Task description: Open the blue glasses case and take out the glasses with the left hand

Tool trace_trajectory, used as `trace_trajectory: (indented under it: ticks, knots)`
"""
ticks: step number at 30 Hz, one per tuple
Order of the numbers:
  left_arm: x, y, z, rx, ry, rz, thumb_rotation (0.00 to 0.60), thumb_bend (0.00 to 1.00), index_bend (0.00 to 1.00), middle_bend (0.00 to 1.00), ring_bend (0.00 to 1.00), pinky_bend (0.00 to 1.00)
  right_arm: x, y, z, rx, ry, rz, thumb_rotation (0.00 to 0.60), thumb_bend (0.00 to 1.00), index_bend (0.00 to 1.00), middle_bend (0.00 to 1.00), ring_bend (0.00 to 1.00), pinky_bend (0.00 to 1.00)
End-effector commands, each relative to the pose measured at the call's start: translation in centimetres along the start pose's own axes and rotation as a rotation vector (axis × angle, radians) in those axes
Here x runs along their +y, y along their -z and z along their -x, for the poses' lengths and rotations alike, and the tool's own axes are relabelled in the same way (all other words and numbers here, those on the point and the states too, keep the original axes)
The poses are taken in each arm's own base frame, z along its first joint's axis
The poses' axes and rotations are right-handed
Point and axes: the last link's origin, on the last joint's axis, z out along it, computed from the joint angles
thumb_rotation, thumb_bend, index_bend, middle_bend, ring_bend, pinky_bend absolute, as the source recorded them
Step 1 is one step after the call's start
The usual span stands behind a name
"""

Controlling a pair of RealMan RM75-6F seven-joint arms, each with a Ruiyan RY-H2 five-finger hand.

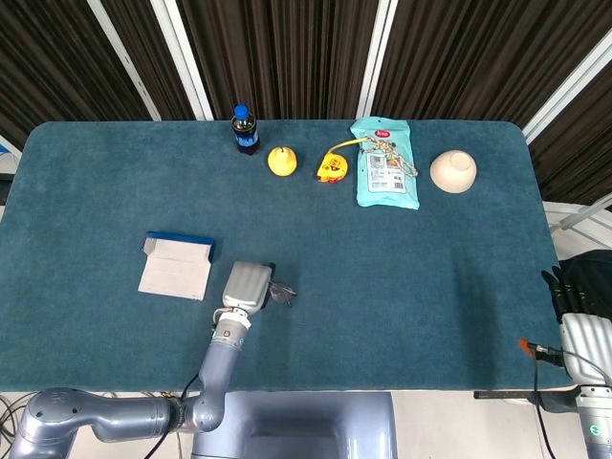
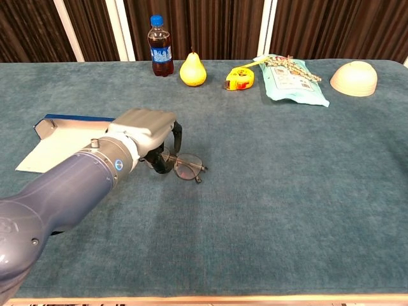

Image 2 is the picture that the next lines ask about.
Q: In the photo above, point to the white frame post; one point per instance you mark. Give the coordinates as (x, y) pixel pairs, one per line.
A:
(68, 32)
(121, 32)
(405, 62)
(267, 28)

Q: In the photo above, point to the thin metal frame glasses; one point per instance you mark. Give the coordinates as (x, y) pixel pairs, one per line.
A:
(188, 169)

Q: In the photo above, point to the teal table cloth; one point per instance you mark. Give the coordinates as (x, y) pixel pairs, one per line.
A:
(255, 207)

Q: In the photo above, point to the blue glasses case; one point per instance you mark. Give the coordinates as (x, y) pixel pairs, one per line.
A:
(60, 143)

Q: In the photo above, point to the yellow tape measure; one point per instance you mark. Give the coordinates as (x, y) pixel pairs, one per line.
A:
(240, 79)

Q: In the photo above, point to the dark brown curtain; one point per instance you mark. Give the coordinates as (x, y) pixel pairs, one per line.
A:
(207, 28)

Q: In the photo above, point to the cola bottle blue cap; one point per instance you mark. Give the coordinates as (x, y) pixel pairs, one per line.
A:
(161, 54)

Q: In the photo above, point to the light blue snack packet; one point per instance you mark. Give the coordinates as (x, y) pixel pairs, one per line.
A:
(293, 90)

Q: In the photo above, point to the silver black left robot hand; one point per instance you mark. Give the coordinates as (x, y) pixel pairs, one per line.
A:
(143, 126)

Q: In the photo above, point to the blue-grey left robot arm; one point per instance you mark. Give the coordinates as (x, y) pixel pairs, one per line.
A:
(63, 197)

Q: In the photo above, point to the beige upturned bowl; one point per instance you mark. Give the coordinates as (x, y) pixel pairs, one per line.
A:
(354, 79)

